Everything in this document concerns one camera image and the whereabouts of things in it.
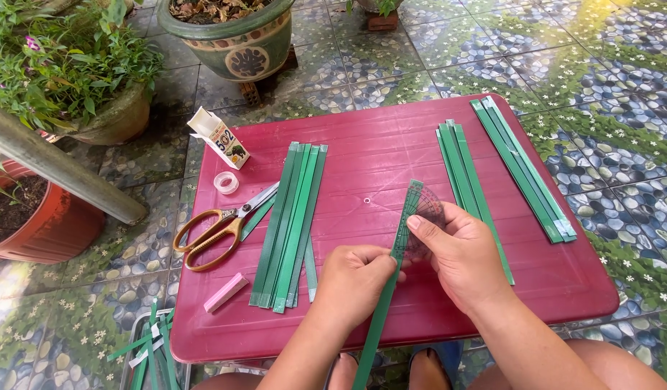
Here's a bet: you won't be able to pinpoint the clear plastic protractor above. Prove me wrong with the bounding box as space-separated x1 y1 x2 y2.
390 183 448 262

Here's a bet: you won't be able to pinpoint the person's foot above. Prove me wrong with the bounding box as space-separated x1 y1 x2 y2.
408 341 464 390
325 352 368 390

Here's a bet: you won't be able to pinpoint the short green strap piece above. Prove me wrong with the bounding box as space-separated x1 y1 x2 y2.
240 193 278 242

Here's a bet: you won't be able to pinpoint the small potted plant on brick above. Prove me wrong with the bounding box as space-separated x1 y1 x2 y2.
346 0 406 32

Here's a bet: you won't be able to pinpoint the person's left foot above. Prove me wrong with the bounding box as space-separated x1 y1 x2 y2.
325 352 368 390

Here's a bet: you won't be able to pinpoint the red brick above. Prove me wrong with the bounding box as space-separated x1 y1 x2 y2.
238 48 300 107

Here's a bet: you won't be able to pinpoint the person's left hand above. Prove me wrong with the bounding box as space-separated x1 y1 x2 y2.
311 245 407 331

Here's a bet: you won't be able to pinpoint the person's leg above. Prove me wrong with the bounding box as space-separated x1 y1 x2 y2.
468 338 667 390
192 372 272 390

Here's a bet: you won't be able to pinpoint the narrow green strap piece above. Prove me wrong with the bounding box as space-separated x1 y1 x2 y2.
304 235 318 303

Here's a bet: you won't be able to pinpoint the person's left leg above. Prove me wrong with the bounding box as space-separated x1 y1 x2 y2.
192 372 272 390

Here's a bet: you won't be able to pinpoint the white glue box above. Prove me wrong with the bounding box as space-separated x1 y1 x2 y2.
187 107 251 171

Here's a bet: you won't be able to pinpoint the person's right leg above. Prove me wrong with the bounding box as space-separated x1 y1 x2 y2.
468 338 667 390

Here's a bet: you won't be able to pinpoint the gold handled scissors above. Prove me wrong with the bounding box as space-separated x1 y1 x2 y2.
173 181 280 272

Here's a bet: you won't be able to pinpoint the person's right hand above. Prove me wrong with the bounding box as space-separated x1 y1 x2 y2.
406 201 516 316

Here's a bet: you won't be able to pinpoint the grey metal pole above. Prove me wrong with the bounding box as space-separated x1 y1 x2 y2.
0 100 149 226

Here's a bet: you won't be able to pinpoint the clear tape roll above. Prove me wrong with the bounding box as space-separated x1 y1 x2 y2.
213 171 240 195

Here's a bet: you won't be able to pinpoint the long green plastic strap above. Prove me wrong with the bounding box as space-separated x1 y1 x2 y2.
352 180 425 390

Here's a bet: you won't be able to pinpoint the grey stone plant pot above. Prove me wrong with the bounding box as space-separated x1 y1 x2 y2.
67 81 153 146

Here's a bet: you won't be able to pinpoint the person's right foot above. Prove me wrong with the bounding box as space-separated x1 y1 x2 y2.
408 341 464 390

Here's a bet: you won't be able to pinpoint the bundle of green straps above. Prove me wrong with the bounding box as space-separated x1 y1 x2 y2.
470 96 578 244
435 119 515 286

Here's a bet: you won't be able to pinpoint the pink chalk bar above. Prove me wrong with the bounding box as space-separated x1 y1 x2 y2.
204 272 250 314

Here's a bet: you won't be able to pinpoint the pile of green straps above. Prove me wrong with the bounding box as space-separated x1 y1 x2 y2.
249 142 329 314

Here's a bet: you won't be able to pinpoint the green ceramic plant pot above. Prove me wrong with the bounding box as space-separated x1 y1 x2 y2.
156 0 297 83

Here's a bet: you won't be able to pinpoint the orange plastic plant pot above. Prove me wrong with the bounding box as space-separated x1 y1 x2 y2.
0 160 106 265

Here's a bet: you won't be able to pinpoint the basket of green strap scraps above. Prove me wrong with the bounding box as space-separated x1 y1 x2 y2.
106 298 191 390

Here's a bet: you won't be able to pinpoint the flowering green plant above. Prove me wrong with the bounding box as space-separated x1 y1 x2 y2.
0 0 166 133

